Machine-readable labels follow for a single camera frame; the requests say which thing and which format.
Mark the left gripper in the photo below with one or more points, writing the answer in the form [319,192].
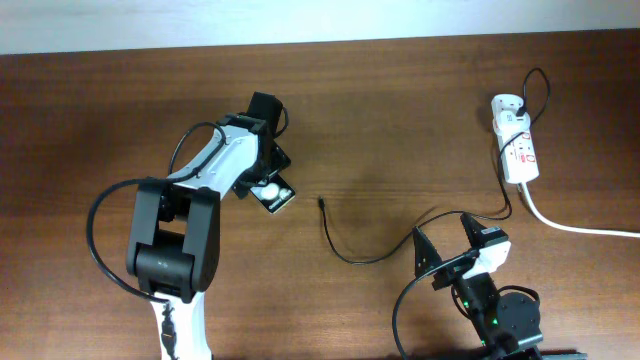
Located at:
[279,159]

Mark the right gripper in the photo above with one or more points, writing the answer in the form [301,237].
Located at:
[433,258]

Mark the black Galaxy flip phone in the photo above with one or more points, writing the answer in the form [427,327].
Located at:
[274,195]

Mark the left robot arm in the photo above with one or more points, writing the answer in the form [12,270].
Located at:
[174,243]

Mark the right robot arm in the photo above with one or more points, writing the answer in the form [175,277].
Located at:
[507,319]

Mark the white power strip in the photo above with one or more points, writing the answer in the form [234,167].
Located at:
[518,157]

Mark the white USB wall charger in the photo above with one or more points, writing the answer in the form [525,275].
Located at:
[507,122]

